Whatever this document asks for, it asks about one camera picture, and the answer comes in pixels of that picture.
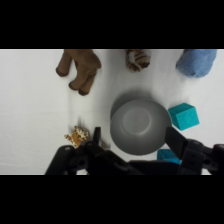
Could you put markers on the brown deer plush toy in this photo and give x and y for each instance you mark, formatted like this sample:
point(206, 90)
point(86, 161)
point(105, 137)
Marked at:
point(82, 68)

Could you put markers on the blue plush toy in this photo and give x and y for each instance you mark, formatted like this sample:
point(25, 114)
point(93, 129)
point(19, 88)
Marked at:
point(196, 62)

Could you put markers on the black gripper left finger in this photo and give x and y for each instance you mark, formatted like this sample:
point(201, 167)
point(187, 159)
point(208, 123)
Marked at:
point(97, 138)

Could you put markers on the large teal cube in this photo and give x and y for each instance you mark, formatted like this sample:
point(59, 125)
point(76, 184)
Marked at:
point(184, 116)

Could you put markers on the striped tiger plush toy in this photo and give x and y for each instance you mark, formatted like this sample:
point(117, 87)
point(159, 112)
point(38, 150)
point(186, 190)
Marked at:
point(137, 60)

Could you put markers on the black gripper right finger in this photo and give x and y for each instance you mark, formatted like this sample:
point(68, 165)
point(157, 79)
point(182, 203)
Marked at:
point(176, 141)

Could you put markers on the grey bowl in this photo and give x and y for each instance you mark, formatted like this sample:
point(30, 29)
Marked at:
point(140, 126)

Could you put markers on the spotted giraffe plush toy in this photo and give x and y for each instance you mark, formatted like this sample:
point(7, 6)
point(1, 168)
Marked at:
point(78, 136)

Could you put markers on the small teal cube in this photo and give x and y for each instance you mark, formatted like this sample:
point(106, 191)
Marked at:
point(166, 155)

